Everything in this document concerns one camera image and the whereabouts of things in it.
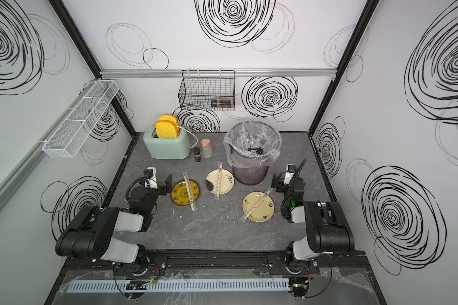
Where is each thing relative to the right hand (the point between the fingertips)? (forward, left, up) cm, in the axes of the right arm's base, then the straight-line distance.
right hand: (286, 174), depth 91 cm
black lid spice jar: (+12, +46, +1) cm, 47 cm away
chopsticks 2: (+8, +33, -6) cm, 35 cm away
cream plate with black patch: (-1, +29, -7) cm, 29 cm away
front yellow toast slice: (+17, +60, +13) cm, 64 cm away
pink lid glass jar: (+15, +41, +1) cm, 43 cm away
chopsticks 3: (-19, +20, -6) cm, 28 cm away
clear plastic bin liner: (+12, +17, +8) cm, 22 cm away
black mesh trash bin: (-2, +17, +1) cm, 17 cm away
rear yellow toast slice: (+23, +59, +15) cm, 65 cm away
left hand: (-3, +60, +3) cm, 60 cm away
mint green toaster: (+13, +61, +3) cm, 63 cm away
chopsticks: (-7, +47, -6) cm, 48 cm away
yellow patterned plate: (-8, +52, -8) cm, 54 cm away
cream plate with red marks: (-16, +11, -8) cm, 21 cm away
